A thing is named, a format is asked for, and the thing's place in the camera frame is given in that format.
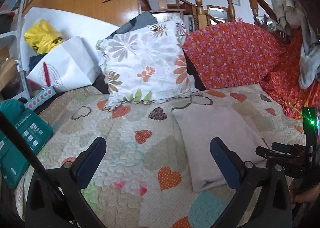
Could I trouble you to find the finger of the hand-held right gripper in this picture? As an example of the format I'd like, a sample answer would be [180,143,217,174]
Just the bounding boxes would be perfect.
[271,142,297,153]
[255,146,302,161]

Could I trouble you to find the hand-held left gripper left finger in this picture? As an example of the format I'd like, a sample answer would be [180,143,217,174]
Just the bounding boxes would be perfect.
[54,137,107,190]

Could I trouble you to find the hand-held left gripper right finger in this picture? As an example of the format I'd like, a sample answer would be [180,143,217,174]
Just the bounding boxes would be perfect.
[209,137,278,191]

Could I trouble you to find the person's right hand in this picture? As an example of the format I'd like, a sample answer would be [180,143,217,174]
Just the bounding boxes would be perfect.
[289,184,320,205]

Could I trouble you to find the heart print quilt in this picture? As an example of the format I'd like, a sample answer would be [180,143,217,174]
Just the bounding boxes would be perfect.
[15,84,309,228]

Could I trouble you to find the teal cardboard box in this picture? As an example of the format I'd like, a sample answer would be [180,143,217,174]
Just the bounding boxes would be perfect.
[0,99,54,191]

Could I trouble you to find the grey garment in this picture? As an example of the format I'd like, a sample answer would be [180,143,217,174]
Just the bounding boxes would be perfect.
[298,15,320,90]

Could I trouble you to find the pastel paint set box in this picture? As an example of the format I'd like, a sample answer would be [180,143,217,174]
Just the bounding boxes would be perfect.
[26,86,56,111]

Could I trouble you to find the white paper bag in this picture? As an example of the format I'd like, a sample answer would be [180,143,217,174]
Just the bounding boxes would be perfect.
[26,36,102,92]

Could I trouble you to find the red floral cover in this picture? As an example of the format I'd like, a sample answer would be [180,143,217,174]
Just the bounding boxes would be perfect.
[182,18,320,121]

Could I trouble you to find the white floral pillow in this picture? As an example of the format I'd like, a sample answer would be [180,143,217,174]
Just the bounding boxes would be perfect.
[96,13,198,112]

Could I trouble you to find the dark blue cloth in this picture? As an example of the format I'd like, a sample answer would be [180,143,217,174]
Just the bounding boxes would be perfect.
[28,53,49,72]

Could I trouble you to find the silver foil wrapper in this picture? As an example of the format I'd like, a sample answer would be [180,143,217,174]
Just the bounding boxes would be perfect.
[254,14,279,32]

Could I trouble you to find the pale cream cloth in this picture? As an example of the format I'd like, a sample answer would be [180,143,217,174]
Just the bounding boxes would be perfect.
[276,0,303,35]

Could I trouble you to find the yellow plastic bag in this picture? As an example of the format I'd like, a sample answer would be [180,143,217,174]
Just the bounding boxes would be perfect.
[24,19,66,54]

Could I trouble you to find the white shelf rack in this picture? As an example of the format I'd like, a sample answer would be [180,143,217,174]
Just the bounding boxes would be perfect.
[0,0,32,103]

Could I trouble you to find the white board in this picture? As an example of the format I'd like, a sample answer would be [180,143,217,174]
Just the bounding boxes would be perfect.
[22,7,125,73]

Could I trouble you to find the dark grey cushion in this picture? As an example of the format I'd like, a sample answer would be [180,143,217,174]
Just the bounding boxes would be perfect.
[106,11,160,41]

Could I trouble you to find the thin black cable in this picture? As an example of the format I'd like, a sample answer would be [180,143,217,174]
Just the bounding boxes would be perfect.
[117,91,214,106]

